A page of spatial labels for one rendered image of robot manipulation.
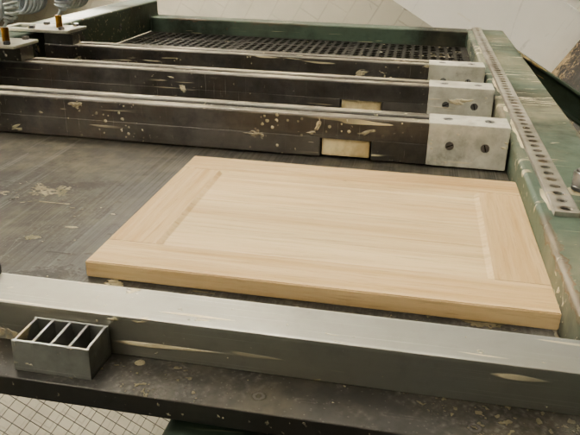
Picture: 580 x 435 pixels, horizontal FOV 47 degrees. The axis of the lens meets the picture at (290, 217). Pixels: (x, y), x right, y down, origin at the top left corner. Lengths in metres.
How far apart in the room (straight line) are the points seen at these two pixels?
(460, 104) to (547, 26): 3.43
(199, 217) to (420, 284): 0.30
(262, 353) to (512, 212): 0.45
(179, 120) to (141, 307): 0.60
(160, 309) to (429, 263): 0.31
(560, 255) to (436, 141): 0.42
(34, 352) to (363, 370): 0.27
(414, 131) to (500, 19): 3.69
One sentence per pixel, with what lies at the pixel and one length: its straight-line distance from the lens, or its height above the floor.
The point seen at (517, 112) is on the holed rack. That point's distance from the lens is 1.29.
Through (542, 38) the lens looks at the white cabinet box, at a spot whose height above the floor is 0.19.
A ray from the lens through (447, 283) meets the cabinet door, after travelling 0.71.
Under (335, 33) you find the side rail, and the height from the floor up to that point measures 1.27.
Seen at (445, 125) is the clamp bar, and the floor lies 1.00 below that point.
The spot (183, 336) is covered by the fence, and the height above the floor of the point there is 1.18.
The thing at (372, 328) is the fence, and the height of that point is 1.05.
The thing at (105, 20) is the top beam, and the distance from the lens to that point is 2.21.
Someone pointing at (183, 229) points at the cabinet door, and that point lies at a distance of 0.82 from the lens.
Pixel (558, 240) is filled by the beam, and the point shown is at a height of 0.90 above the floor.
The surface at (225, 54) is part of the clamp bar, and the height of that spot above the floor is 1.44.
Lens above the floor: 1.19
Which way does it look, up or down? 3 degrees down
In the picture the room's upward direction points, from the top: 57 degrees counter-clockwise
